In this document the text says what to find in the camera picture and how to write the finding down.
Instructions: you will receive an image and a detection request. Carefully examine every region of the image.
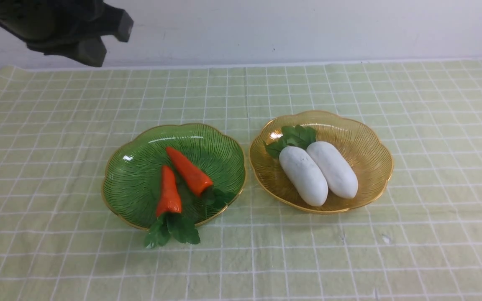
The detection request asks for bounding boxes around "black gripper at left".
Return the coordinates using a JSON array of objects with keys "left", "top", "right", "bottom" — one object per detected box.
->
[{"left": 0, "top": 0, "right": 134, "bottom": 67}]

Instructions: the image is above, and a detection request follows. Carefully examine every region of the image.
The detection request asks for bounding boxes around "orange carrot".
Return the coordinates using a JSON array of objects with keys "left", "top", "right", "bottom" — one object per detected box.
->
[
  {"left": 166, "top": 147, "right": 236, "bottom": 209},
  {"left": 144, "top": 165, "right": 201, "bottom": 248}
]

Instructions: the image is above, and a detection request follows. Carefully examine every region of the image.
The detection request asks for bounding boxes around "white radish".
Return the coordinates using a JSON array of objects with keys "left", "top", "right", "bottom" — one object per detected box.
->
[
  {"left": 265, "top": 137, "right": 329, "bottom": 207},
  {"left": 282, "top": 125, "right": 359, "bottom": 199}
]

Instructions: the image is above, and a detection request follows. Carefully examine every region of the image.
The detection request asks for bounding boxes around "black arm at left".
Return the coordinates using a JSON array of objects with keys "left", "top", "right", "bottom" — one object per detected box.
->
[{"left": 0, "top": 0, "right": 134, "bottom": 67}]

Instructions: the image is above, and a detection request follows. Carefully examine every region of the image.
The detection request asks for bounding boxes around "green checkered tablecloth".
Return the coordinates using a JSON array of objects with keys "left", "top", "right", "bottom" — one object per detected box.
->
[{"left": 0, "top": 61, "right": 482, "bottom": 301}]

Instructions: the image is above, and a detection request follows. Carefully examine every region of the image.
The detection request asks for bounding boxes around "green glass plate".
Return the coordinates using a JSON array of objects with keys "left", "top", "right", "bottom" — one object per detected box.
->
[{"left": 102, "top": 122, "right": 247, "bottom": 231}]

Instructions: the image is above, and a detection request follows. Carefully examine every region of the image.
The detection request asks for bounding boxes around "amber glass plate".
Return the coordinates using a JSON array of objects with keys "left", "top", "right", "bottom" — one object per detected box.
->
[{"left": 249, "top": 110, "right": 394, "bottom": 214}]

